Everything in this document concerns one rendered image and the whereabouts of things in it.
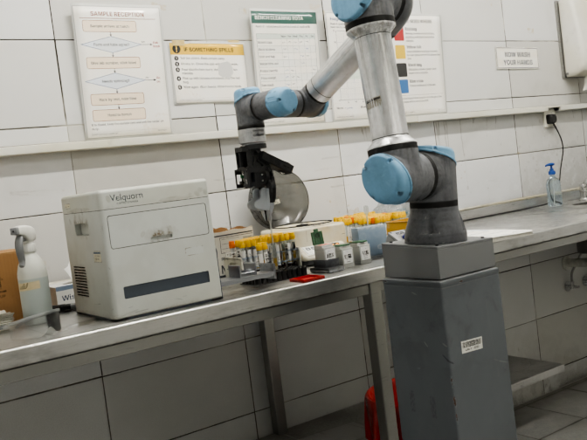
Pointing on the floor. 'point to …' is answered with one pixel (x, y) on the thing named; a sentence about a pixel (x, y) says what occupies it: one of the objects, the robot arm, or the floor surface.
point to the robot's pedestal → (451, 357)
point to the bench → (134, 327)
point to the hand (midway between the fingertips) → (269, 216)
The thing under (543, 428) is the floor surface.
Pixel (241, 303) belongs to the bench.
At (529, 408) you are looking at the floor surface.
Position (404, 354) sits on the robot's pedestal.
